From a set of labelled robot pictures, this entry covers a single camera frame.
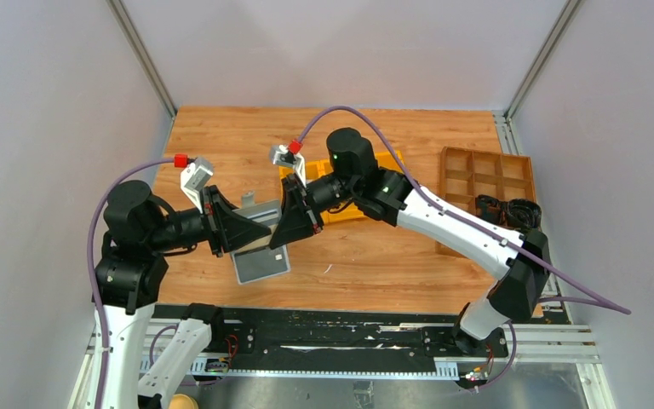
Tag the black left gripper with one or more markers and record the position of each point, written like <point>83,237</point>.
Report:
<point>233,227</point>

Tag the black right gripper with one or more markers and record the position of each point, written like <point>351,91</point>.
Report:
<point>297,221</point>

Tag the gold credit card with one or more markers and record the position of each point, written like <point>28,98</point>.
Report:
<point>259,243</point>

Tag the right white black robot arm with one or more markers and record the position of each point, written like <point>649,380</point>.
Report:
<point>516,258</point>

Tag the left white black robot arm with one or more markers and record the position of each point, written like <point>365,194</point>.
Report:
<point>142,231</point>

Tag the yellow plastic bin row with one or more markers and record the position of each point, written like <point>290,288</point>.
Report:
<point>341,208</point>

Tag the wooden compartment tray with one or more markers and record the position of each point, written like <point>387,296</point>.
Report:
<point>465,174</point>

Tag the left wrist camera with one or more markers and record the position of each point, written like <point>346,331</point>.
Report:
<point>194,179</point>

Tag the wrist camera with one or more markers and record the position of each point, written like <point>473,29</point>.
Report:
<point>194,179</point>
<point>281,156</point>

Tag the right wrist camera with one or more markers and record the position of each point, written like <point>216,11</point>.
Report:
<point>281,156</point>

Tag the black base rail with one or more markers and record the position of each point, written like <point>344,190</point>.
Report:
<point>279,340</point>

